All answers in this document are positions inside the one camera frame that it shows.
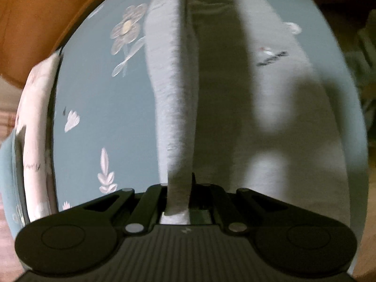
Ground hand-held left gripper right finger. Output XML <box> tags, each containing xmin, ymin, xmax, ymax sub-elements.
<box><xmin>188</xmin><ymin>172</ymin><xmax>290</xmax><ymax>237</ymax></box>

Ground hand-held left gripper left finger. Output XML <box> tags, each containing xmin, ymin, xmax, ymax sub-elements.
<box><xmin>84</xmin><ymin>182</ymin><xmax>169</xmax><ymax>237</ymax></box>

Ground grey sweatpants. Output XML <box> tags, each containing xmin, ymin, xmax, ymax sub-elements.
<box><xmin>144</xmin><ymin>0</ymin><xmax>353</xmax><ymax>227</ymax></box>

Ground pink floral quilt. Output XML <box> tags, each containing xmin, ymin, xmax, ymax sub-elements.
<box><xmin>16</xmin><ymin>54</ymin><xmax>61</xmax><ymax>224</ymax></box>

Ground teal pillow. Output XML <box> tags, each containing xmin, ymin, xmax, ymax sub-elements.
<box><xmin>0</xmin><ymin>129</ymin><xmax>30</xmax><ymax>241</ymax></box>

